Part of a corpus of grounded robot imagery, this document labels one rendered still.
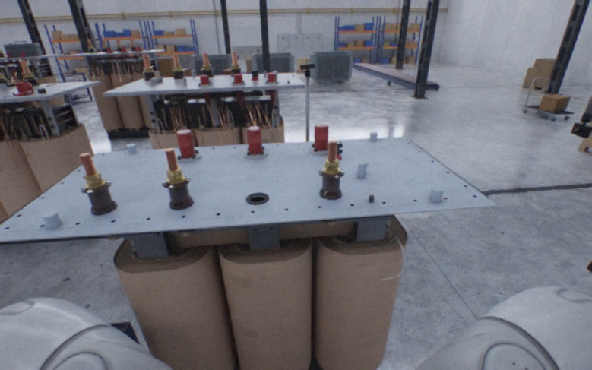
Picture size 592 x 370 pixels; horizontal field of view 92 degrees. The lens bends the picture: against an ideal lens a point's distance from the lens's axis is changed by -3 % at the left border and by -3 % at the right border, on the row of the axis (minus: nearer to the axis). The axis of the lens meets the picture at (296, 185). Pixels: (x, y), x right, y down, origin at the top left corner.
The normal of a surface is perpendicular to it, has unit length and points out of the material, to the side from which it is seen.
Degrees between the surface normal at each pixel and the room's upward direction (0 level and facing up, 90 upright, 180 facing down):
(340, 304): 90
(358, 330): 90
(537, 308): 13
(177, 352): 90
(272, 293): 90
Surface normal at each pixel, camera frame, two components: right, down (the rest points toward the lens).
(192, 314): 0.43, 0.41
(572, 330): 0.11, -0.73
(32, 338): -0.07, -0.81
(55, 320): 0.07, -0.96
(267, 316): 0.10, 0.45
